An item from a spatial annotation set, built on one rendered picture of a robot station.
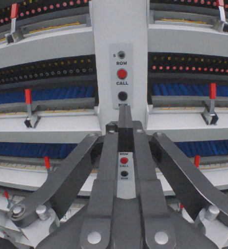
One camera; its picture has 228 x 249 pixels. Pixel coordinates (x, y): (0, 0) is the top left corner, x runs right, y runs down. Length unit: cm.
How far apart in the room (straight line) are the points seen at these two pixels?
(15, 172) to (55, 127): 29
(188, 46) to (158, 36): 6
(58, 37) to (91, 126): 19
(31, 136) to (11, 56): 19
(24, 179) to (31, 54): 39
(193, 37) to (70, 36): 23
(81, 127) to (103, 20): 22
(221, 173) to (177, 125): 27
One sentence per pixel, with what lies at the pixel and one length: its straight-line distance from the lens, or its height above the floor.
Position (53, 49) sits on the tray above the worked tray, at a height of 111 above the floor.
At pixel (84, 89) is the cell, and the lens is 44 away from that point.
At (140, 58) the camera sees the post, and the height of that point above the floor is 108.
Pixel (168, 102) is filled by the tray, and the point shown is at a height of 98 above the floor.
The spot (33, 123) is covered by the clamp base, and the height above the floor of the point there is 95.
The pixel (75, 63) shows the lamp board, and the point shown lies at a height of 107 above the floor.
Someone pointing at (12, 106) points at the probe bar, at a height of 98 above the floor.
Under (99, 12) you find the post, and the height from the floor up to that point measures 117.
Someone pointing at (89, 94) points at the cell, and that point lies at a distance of 41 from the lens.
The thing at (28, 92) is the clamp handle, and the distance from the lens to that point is 39.
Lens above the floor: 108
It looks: 25 degrees down
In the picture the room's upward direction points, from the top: 3 degrees counter-clockwise
